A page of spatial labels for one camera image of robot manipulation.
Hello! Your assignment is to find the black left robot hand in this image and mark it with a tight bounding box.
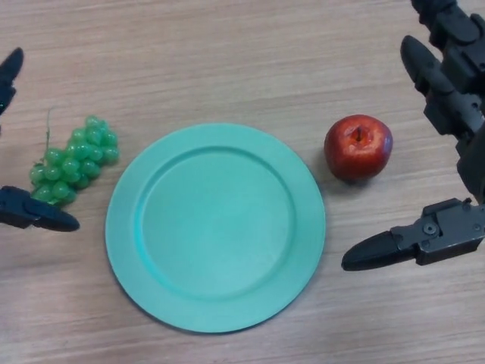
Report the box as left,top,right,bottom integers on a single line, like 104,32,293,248
0,47,81,234

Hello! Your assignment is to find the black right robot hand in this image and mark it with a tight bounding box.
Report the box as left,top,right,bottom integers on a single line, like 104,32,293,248
341,0,485,272

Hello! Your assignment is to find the green grape bunch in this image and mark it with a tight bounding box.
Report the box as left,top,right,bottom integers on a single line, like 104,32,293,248
29,108,120,208

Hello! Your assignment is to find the green round plate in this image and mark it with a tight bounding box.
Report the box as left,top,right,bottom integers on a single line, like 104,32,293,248
105,121,327,335

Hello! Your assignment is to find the red apple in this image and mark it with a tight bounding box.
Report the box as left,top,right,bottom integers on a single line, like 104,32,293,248
324,114,394,181

